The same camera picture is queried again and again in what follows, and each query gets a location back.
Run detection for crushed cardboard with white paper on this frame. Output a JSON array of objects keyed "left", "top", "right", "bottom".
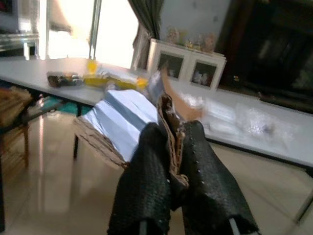
[{"left": 73, "top": 66, "right": 207, "bottom": 194}]

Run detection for dark grey curtain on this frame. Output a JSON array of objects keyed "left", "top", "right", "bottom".
[{"left": 128, "top": 0, "right": 163, "bottom": 71}]

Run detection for row of small figurines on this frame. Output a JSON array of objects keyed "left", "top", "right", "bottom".
[{"left": 166, "top": 26, "right": 217, "bottom": 51}]

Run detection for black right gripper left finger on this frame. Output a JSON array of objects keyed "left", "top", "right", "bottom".
[{"left": 106, "top": 121, "right": 173, "bottom": 235}]

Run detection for clear plastic wrap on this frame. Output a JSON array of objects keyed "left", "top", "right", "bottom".
[{"left": 202, "top": 97, "right": 301, "bottom": 147}]

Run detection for white glass-door cabinet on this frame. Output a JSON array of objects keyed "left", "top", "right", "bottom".
[{"left": 131, "top": 38, "right": 227, "bottom": 91}]

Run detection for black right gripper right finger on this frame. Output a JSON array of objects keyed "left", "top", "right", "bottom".
[{"left": 179, "top": 120, "right": 260, "bottom": 235}]

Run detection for yellow packaging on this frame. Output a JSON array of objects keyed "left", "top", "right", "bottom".
[{"left": 83, "top": 61, "right": 147, "bottom": 91}]

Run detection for long white table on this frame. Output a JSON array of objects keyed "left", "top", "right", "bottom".
[{"left": 0, "top": 57, "right": 313, "bottom": 169}]

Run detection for brown wooden chair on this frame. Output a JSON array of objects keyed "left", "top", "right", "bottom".
[{"left": 0, "top": 87, "right": 34, "bottom": 169}]

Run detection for silver shelf unit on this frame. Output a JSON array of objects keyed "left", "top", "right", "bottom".
[{"left": 0, "top": 0, "right": 41, "bottom": 59}]

